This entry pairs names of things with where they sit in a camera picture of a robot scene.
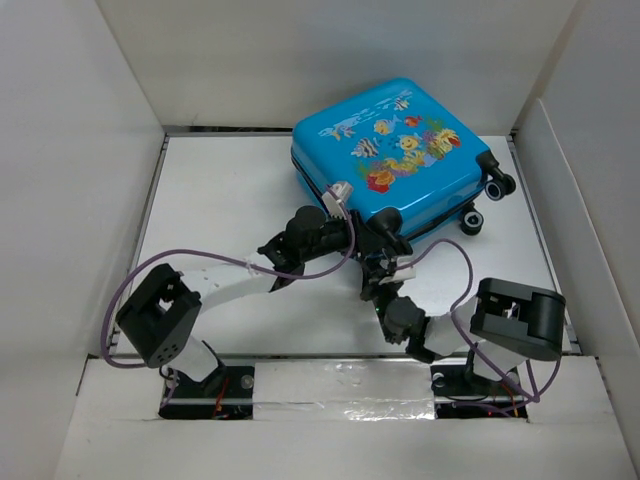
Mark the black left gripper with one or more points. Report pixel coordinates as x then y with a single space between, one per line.
365 239

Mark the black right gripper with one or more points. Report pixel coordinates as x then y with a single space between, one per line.
372 276

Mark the blue child suitcase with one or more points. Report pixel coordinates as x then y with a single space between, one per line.
400 149

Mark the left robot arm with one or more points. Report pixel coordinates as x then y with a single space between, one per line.
159 315

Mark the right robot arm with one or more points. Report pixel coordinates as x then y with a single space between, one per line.
503 323

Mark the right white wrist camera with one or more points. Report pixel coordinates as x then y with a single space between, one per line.
399 269

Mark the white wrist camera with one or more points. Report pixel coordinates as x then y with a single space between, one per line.
399 269
335 198

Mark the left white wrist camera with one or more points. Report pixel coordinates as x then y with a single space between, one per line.
335 198

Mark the metal base rail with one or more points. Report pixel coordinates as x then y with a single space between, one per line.
144 395

